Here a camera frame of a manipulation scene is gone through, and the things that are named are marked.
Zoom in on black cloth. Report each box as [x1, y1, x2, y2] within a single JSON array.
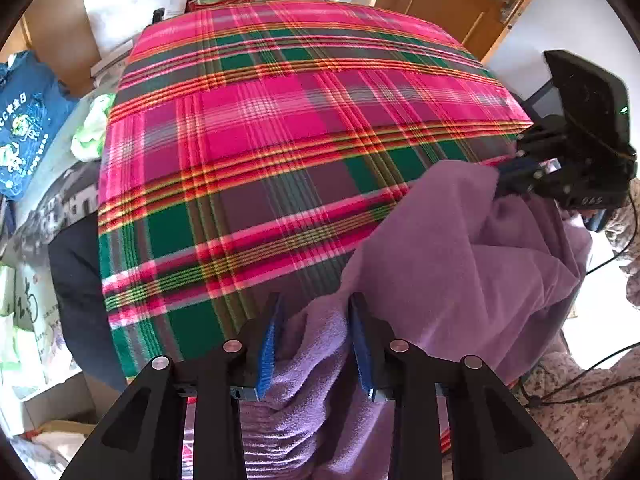
[[48, 212, 129, 392]]

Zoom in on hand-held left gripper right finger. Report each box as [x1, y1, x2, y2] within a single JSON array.
[[347, 292, 581, 480]]

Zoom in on purple sweater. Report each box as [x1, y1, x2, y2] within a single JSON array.
[[240, 160, 594, 480]]

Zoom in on blue printed bag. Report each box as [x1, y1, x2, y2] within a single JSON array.
[[0, 50, 79, 202]]

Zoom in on black cable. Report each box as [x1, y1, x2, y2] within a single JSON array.
[[585, 252, 632, 277]]

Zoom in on person's right forearm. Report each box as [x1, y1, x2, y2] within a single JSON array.
[[602, 192, 640, 311]]

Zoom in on green tissue pack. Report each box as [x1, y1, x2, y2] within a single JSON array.
[[70, 93, 117, 162]]

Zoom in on pink green plaid blanket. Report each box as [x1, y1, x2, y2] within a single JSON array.
[[97, 0, 534, 461]]

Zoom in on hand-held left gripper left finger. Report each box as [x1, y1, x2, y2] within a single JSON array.
[[60, 292, 285, 480]]

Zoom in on grey printed table cover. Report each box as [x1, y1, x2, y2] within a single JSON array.
[[0, 90, 118, 281]]

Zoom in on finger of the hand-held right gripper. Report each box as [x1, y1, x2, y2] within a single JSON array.
[[516, 115, 567, 159], [494, 158, 552, 197]]

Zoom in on person's floral clothing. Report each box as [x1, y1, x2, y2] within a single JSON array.
[[520, 347, 640, 480]]

